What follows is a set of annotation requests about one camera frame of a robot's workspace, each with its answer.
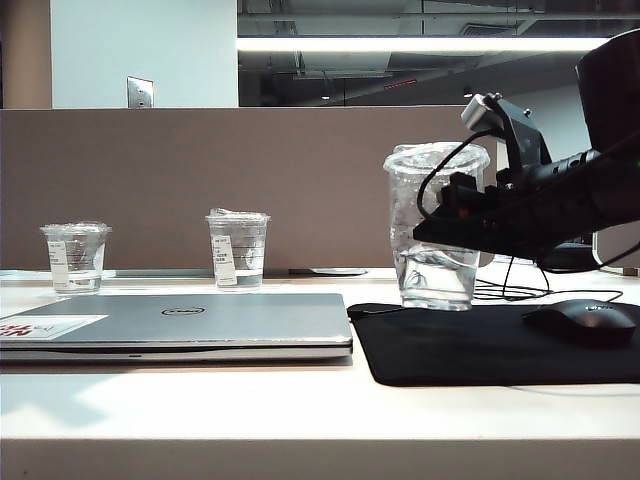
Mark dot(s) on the long white ceiling light strip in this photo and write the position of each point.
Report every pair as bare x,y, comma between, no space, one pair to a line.
400,44

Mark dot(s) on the short clear cup with label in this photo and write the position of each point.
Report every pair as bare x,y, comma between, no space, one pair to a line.
80,255

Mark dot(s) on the wide brown desk divider panel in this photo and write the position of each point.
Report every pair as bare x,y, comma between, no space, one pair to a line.
225,165

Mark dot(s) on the grey right divider panel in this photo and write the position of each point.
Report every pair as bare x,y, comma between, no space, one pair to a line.
625,260

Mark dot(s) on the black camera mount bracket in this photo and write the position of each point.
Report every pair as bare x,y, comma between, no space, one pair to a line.
525,140

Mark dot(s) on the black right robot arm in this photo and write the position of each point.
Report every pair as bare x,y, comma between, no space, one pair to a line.
615,90

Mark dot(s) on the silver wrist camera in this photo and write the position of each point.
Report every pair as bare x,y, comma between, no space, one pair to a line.
479,114

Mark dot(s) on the grey flat divider foot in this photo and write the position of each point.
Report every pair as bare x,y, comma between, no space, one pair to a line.
330,272

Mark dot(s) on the black round pouch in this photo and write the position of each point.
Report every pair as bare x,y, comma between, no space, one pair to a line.
570,261

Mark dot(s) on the black mouse pad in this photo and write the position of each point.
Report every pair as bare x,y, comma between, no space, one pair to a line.
450,350

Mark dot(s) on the red ceiling sign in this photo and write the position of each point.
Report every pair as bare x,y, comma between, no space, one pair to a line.
400,84

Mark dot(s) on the tall clear plastic cup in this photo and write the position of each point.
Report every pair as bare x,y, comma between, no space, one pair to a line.
435,280

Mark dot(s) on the medium clear cup with label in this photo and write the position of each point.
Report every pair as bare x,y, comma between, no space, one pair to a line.
245,250

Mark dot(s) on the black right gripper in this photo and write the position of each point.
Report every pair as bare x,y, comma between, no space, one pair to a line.
555,195

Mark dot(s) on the silver Dell laptop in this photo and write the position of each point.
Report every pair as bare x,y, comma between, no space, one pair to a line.
225,325

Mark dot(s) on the metal wall switch plate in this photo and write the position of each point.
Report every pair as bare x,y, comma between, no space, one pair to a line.
140,92

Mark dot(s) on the black computer mouse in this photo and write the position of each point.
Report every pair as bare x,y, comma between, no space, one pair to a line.
580,322

